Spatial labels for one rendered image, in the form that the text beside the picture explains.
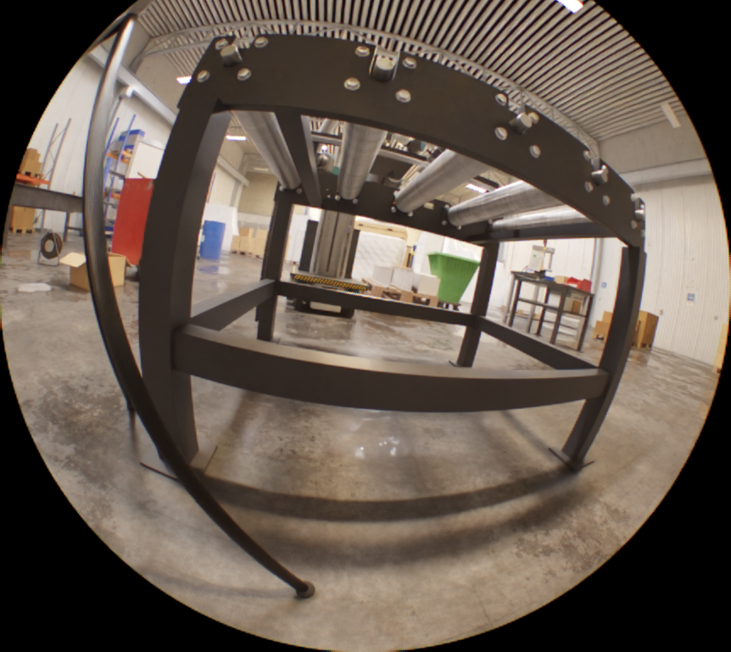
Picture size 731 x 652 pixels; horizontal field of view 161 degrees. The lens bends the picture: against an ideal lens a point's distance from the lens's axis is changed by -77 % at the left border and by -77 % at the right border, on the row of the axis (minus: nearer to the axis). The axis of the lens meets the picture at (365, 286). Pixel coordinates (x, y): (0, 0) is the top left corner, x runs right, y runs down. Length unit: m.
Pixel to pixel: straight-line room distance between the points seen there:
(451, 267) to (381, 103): 3.44
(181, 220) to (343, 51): 0.42
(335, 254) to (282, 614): 2.50
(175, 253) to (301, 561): 0.56
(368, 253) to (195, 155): 4.36
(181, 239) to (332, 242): 2.17
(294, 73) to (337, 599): 0.89
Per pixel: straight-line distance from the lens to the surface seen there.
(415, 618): 0.54
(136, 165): 5.21
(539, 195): 0.87
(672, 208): 11.52
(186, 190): 0.45
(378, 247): 4.64
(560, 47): 10.11
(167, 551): 0.57
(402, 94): 0.49
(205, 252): 6.39
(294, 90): 0.50
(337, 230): 2.55
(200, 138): 0.48
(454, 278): 3.86
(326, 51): 0.56
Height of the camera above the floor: 0.50
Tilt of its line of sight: 5 degrees down
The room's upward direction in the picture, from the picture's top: 11 degrees clockwise
